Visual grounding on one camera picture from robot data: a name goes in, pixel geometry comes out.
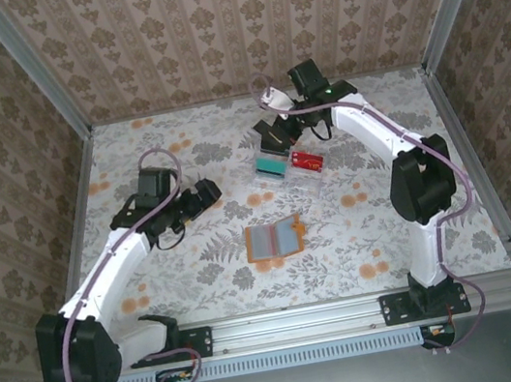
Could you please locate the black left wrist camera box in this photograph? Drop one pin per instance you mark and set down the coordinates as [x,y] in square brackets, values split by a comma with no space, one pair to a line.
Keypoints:
[155,184]

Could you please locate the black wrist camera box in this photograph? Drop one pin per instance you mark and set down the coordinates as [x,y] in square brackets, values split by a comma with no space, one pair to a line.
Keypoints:
[155,184]
[307,77]

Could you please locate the orange leather card holder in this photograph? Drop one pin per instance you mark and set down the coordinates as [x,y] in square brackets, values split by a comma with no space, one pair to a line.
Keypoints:
[274,242]

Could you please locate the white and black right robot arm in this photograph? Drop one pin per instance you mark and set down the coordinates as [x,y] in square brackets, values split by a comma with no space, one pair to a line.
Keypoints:
[359,134]

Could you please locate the clear plastic card tray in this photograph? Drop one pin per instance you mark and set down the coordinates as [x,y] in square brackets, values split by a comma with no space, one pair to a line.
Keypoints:
[304,188]

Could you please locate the black card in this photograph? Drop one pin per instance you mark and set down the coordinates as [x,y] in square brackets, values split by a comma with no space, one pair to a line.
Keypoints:
[275,144]

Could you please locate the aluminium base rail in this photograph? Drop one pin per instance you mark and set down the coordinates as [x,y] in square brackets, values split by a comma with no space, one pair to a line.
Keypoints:
[297,323]

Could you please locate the red card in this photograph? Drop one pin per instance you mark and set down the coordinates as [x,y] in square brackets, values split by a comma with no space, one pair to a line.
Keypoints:
[307,162]

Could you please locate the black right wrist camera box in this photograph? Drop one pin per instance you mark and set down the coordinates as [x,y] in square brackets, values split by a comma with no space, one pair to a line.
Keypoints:
[307,77]

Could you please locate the plain teal card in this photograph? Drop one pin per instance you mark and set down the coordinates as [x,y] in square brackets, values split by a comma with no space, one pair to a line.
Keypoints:
[272,169]

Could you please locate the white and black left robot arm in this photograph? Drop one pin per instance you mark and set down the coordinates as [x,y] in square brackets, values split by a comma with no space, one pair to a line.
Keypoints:
[122,272]

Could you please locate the floral patterned tablecloth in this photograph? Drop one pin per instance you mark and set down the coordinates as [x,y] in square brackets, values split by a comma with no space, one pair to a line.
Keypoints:
[233,293]

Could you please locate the aluminium side rail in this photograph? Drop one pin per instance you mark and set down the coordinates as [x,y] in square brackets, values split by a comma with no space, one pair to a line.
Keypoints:
[474,164]

